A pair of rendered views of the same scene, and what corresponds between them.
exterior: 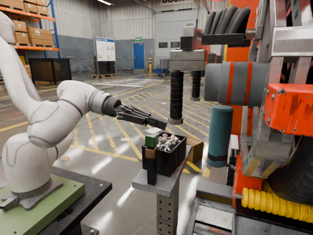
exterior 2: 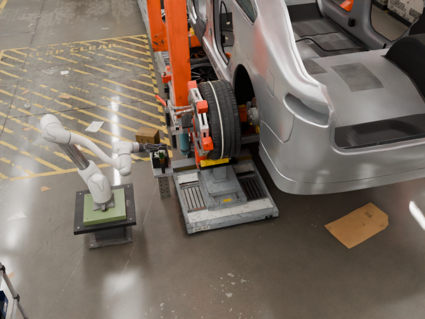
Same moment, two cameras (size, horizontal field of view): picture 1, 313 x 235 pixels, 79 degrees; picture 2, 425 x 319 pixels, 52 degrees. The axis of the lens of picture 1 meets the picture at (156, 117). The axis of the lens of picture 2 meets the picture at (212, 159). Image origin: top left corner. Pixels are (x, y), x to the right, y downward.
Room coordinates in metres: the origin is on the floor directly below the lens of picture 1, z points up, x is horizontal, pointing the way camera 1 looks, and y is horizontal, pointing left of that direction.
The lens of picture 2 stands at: (-2.08, 1.25, 2.85)
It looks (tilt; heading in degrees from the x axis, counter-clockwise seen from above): 37 degrees down; 328
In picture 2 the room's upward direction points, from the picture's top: 2 degrees counter-clockwise
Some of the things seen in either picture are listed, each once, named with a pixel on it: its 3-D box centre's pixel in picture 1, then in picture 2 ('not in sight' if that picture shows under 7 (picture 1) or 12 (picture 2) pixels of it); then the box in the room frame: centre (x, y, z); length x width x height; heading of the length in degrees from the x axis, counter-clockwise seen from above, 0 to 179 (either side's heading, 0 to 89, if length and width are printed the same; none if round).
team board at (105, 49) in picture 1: (106, 58); not in sight; (9.55, 2.38, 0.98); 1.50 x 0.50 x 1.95; 158
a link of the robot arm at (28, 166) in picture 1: (27, 158); (99, 186); (0.74, 0.56, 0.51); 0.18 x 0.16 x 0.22; 177
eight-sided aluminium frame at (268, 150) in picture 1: (262, 84); (198, 123); (0.61, -0.34, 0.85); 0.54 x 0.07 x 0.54; 159
